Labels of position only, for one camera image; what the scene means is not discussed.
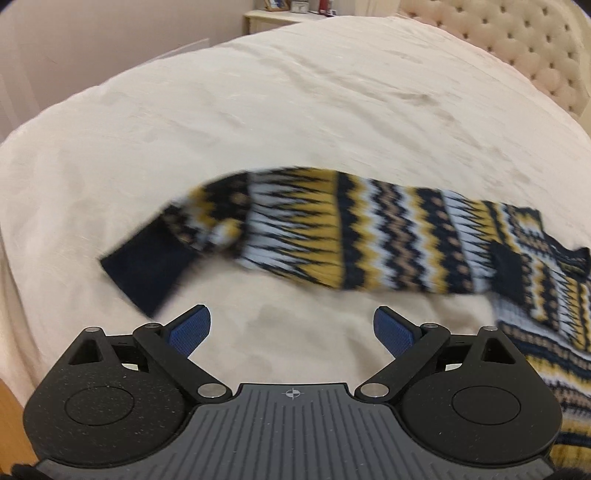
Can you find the cream tufted headboard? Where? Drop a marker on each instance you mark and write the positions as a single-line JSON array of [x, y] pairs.
[[531, 41]]

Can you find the small red bottle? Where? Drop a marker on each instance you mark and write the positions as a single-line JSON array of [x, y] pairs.
[[326, 5]]

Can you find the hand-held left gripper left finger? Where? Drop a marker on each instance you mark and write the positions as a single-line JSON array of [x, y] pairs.
[[193, 328]]

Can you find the cream nightstand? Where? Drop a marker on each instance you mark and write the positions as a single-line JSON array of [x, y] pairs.
[[268, 21]]

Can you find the navy yellow patterned knit sweater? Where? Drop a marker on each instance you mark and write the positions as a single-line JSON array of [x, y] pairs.
[[323, 230]]

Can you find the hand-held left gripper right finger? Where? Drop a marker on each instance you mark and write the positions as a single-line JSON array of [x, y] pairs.
[[390, 333]]

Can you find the cream bed blanket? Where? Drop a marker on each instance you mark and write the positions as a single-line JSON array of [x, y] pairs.
[[277, 115]]

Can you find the items on bedside table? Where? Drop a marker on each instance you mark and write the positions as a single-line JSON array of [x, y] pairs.
[[276, 4]]

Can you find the small table clock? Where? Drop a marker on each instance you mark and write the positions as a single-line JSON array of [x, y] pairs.
[[299, 5]]

